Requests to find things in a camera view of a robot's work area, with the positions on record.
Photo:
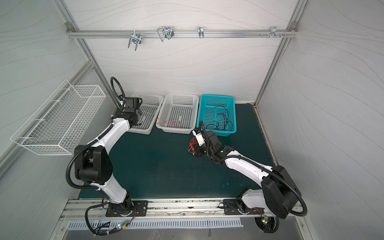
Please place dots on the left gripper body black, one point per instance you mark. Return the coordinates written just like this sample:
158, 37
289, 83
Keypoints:
139, 114

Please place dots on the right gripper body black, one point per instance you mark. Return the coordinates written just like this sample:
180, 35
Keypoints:
197, 147

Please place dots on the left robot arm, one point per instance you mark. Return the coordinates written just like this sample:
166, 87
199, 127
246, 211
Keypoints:
91, 167

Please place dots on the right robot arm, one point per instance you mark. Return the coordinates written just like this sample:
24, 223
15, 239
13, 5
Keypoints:
278, 192

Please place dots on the left white plastic basket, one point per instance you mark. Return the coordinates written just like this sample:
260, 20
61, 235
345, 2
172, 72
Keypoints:
150, 108

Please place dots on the white plastic basket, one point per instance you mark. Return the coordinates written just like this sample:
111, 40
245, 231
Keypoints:
150, 108
178, 113

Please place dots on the teal plastic basket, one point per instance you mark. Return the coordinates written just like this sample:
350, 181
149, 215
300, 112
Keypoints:
218, 114

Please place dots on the middle white plastic basket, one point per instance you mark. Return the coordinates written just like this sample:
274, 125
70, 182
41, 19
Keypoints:
178, 113

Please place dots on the green table mat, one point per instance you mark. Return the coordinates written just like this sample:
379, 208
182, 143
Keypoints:
159, 165

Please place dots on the metal hook clamp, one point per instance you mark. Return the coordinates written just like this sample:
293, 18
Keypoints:
135, 40
201, 32
273, 34
165, 32

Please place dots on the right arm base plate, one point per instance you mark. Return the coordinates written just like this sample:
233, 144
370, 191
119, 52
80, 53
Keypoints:
232, 207

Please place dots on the white wire wall basket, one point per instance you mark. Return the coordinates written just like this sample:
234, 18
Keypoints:
58, 125

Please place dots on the aluminium crossbar rail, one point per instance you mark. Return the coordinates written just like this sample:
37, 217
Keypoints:
179, 34

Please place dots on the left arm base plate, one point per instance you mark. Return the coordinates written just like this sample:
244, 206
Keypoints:
133, 208

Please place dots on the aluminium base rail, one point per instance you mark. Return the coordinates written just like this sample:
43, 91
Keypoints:
177, 208

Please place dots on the white slotted cable duct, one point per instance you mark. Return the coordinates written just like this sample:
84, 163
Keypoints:
138, 224

